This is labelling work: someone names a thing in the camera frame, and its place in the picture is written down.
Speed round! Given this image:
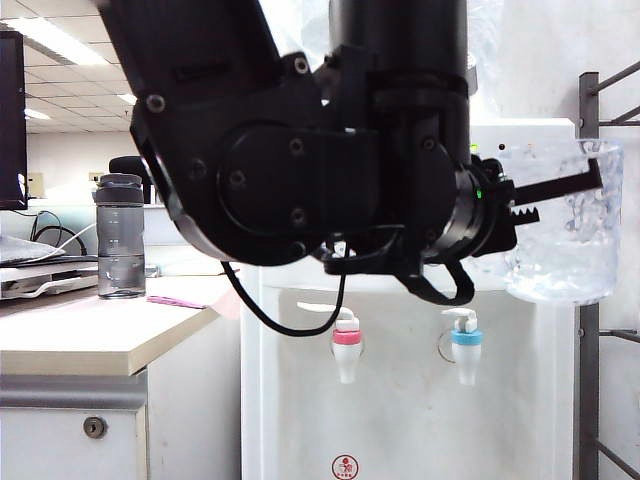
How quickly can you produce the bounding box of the pink printed card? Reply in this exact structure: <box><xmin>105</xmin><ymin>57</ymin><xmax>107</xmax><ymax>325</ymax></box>
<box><xmin>146</xmin><ymin>294</ymin><xmax>209</xmax><ymax>310</ymax></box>

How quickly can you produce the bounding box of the white desk drawer cabinet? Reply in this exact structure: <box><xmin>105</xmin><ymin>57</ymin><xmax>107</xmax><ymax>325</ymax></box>
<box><xmin>0</xmin><ymin>372</ymin><xmax>241</xmax><ymax>480</ymax></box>

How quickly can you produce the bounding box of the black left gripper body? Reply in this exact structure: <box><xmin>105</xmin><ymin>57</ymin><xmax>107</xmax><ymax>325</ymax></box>
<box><xmin>469</xmin><ymin>154</ymin><xmax>541</xmax><ymax>259</ymax></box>

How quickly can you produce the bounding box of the white charging cable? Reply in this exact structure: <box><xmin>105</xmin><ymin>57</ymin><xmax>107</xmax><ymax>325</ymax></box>
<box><xmin>47</xmin><ymin>222</ymin><xmax>99</xmax><ymax>256</ymax></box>

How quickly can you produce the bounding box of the round cabinet lock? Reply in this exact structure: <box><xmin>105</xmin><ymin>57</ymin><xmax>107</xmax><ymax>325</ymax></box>
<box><xmin>82</xmin><ymin>415</ymin><xmax>109</xmax><ymax>440</ymax></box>

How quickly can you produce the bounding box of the white water dispenser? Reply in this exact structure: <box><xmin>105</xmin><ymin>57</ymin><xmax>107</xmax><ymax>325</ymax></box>
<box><xmin>239</xmin><ymin>117</ymin><xmax>579</xmax><ymax>480</ymax></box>

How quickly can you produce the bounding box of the blue cold water tap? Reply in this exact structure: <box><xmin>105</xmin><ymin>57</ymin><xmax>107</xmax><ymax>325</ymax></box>
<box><xmin>439</xmin><ymin>307</ymin><xmax>485</xmax><ymax>387</ymax></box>

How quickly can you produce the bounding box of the black desk cable loop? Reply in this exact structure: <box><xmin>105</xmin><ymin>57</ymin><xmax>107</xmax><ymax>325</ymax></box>
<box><xmin>30</xmin><ymin>209</ymin><xmax>69</xmax><ymax>246</ymax></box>

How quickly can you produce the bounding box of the grey metal rack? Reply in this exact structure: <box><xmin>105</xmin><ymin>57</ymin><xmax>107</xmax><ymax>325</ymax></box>
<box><xmin>577</xmin><ymin>59</ymin><xmax>640</xmax><ymax>480</ymax></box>

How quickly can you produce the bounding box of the grey transparent water bottle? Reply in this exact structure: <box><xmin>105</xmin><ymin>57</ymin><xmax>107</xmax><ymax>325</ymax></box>
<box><xmin>92</xmin><ymin>172</ymin><xmax>147</xmax><ymax>300</ymax></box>

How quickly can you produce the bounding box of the plastic-wrapped water jug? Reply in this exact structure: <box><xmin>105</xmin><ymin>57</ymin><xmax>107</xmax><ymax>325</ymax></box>
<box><xmin>259</xmin><ymin>0</ymin><xmax>506</xmax><ymax>121</ymax></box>

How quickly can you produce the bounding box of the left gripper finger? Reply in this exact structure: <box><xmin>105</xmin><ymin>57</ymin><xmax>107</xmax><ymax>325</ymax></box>
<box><xmin>514</xmin><ymin>158</ymin><xmax>604</xmax><ymax>204</ymax></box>

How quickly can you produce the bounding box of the grey felt laptop sleeve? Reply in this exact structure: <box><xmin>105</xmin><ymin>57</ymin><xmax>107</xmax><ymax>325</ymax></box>
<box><xmin>0</xmin><ymin>234</ymin><xmax>66</xmax><ymax>265</ymax></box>

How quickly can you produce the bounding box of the black flat laptop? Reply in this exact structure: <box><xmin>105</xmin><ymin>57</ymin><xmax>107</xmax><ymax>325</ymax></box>
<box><xmin>0</xmin><ymin>253</ymin><xmax>99</xmax><ymax>266</ymax></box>

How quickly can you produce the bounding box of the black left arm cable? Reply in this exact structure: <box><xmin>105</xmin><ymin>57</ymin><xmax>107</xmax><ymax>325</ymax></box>
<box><xmin>219</xmin><ymin>259</ymin><xmax>351</xmax><ymax>337</ymax></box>

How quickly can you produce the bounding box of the black computer monitor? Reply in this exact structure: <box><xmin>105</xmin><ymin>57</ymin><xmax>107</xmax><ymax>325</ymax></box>
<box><xmin>0</xmin><ymin>29</ymin><xmax>29</xmax><ymax>211</ymax></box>

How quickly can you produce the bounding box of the red hot water tap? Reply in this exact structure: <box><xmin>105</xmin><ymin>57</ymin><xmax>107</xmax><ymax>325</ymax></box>
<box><xmin>297</xmin><ymin>301</ymin><xmax>364</xmax><ymax>385</ymax></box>

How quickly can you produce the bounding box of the white laptop stand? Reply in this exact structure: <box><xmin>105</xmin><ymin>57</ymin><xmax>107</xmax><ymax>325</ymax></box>
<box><xmin>0</xmin><ymin>262</ymin><xmax>99</xmax><ymax>301</ymax></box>

